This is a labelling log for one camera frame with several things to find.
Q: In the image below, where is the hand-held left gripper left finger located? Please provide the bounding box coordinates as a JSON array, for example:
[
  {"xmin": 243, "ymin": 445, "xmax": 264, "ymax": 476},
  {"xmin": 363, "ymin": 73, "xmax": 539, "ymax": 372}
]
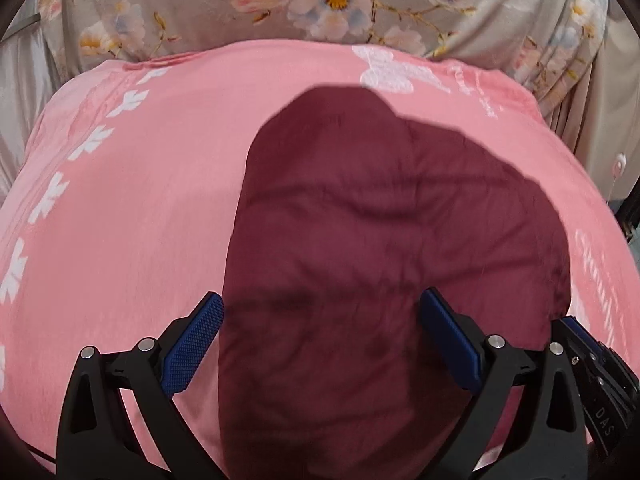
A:
[{"xmin": 56, "ymin": 291, "xmax": 226, "ymax": 480}]

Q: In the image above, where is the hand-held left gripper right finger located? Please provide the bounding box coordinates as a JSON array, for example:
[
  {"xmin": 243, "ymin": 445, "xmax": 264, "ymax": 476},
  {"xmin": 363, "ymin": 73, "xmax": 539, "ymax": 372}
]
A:
[{"xmin": 419, "ymin": 287, "xmax": 588, "ymax": 480}]

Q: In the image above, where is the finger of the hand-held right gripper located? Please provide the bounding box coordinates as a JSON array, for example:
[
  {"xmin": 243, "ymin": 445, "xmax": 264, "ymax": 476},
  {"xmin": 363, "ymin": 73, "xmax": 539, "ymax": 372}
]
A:
[{"xmin": 550, "ymin": 316, "xmax": 608, "ymax": 362}]

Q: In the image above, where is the maroon puffer jacket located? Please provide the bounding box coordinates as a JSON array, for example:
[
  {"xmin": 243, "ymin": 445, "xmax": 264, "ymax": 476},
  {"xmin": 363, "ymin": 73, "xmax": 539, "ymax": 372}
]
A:
[{"xmin": 217, "ymin": 85, "xmax": 573, "ymax": 480}]

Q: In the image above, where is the pink printed blanket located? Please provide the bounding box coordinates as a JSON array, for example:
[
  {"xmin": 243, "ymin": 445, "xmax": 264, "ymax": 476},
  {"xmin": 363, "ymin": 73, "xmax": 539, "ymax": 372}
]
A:
[{"xmin": 0, "ymin": 37, "xmax": 640, "ymax": 480}]

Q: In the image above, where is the grey floral cloth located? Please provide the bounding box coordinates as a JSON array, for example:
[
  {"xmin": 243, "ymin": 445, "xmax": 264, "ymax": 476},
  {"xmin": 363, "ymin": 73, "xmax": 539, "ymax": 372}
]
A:
[{"xmin": 0, "ymin": 0, "xmax": 640, "ymax": 211}]

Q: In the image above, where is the white cord with button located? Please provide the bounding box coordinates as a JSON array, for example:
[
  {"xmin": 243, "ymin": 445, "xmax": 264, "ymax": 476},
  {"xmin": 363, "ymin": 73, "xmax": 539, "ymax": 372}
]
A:
[{"xmin": 607, "ymin": 152, "xmax": 629, "ymax": 206}]

